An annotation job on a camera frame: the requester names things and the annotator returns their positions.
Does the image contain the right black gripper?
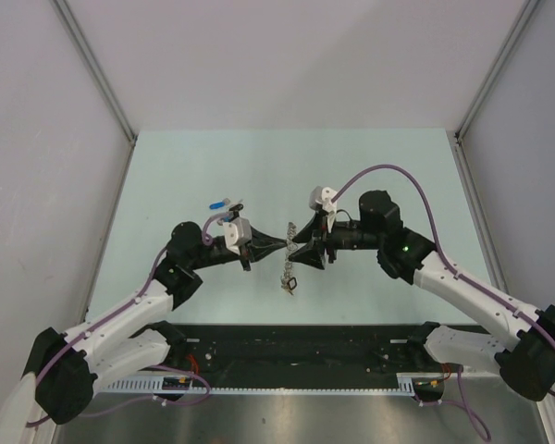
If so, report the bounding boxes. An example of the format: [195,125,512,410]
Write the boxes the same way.
[289,210,382,270]

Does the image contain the metal disc with keyrings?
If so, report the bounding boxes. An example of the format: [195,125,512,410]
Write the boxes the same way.
[280,222,298,295]

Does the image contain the yellow tag key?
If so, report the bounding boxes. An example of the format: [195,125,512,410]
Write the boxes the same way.
[281,277,298,295]

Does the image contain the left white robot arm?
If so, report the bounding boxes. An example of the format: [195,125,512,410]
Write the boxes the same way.
[24,217,287,425]

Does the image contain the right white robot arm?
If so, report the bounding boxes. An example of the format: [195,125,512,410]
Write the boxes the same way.
[289,188,555,401]

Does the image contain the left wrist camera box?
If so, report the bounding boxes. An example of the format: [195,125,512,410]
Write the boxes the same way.
[223,217,253,255]

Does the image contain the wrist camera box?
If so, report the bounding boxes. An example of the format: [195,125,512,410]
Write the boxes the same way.
[309,186,339,232]
[223,217,253,255]

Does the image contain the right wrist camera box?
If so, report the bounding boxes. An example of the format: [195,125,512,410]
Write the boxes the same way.
[309,186,339,232]

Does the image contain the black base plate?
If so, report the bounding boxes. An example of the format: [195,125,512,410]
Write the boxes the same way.
[76,323,522,389]

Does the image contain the white slotted cable duct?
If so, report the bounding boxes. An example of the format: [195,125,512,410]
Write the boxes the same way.
[96,372,450,403]

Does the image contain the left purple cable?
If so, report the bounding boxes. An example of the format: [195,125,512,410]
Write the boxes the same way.
[25,205,246,427]

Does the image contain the left aluminium frame post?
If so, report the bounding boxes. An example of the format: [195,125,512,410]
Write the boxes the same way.
[49,0,137,146]

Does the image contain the aluminium frame post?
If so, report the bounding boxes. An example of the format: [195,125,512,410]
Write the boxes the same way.
[453,0,544,143]
[49,0,137,146]

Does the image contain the right aluminium frame post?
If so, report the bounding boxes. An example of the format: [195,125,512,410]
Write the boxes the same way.
[453,0,544,143]

